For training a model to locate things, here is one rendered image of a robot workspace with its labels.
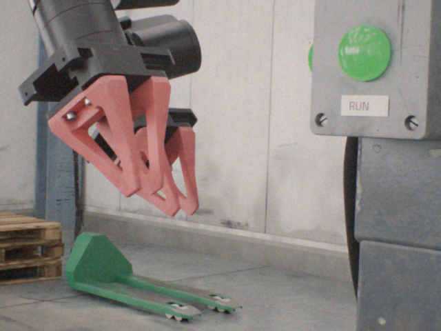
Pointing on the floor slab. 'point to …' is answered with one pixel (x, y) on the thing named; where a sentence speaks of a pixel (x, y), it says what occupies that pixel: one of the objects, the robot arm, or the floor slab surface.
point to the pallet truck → (105, 254)
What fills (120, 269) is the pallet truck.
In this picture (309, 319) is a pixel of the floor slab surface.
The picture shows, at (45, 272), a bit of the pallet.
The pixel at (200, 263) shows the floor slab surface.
